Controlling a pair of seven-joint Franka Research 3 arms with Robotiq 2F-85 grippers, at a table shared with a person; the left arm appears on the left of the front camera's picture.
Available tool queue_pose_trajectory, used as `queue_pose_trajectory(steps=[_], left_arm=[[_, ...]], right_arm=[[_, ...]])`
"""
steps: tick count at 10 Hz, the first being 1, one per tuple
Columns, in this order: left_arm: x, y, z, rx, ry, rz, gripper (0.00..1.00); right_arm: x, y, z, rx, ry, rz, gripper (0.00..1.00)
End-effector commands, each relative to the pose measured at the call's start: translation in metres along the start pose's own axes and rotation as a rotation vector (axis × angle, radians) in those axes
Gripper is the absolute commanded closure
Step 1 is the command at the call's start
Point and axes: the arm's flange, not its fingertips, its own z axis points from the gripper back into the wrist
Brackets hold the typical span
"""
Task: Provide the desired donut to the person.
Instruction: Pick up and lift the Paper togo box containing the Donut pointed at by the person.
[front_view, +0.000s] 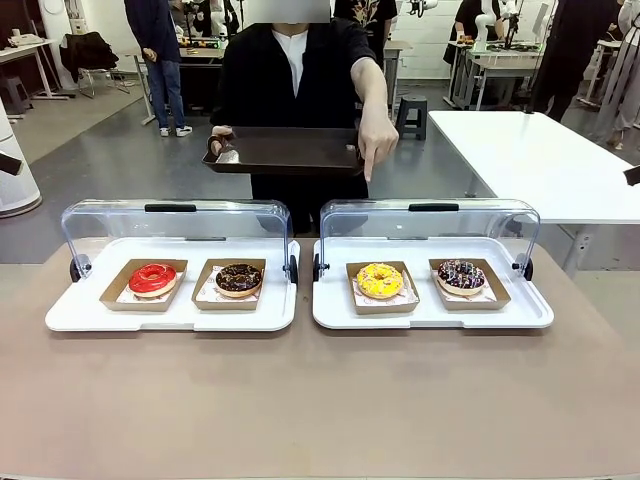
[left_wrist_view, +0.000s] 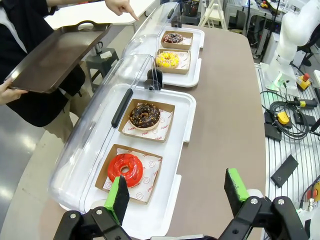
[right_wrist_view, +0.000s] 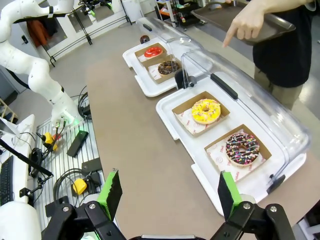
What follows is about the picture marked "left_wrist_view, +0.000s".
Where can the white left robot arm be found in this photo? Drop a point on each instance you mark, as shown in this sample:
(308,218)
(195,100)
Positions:
(313,217)

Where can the aluminium slotted base plate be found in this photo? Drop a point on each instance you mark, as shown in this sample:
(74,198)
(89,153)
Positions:
(275,150)

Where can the chocolate donut orange sprinkles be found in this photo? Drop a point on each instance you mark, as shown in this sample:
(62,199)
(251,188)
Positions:
(150,112)

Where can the grey plastic stool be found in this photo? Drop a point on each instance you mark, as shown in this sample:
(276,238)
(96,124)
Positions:
(102,70)

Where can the brown cardboard donut tray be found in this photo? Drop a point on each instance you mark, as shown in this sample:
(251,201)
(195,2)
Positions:
(187,43)
(162,125)
(156,180)
(185,65)

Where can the clear plastic dome lid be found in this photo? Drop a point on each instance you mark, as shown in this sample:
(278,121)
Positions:
(82,140)
(147,32)

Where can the white display tray base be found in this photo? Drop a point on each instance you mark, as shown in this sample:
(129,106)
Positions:
(197,50)
(180,120)

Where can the white rounded table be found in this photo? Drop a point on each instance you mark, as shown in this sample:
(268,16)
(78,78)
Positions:
(87,15)

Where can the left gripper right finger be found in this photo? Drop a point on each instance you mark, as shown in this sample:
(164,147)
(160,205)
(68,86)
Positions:
(233,192)

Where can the yellow enabling pendant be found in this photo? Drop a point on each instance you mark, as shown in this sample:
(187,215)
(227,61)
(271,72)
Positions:
(283,118)

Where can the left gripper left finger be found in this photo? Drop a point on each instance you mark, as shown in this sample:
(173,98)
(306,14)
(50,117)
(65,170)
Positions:
(117,197)

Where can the yellow emergency stop box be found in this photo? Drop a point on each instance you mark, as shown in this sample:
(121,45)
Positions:
(314,193)
(303,83)

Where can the person's right hand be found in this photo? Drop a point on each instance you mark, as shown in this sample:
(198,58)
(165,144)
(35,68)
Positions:
(7,96)

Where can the dark brown serving tray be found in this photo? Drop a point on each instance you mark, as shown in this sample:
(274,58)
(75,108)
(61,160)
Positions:
(50,60)

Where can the black handheld yellow label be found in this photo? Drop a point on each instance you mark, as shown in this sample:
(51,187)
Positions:
(305,103)

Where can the person in black top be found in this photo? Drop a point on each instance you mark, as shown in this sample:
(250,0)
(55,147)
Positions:
(32,107)

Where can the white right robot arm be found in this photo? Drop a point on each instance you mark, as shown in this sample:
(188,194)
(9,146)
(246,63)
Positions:
(295,32)

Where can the grey equipment rack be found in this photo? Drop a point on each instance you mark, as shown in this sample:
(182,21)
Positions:
(250,25)

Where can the white step ladder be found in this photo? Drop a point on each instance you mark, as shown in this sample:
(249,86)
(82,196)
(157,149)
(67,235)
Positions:
(212,15)

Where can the person's left hand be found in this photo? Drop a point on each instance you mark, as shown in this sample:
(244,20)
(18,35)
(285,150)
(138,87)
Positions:
(120,7)

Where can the chocolate donut colourful sprinkles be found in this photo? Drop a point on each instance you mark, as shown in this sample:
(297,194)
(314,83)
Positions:
(167,37)

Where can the black flat adapter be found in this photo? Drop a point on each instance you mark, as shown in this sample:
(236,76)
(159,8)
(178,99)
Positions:
(285,171)

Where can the yellow sprinkled donut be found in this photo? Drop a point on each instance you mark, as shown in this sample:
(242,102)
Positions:
(162,58)

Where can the red glazed donut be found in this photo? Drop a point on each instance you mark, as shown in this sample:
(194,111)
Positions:
(135,162)

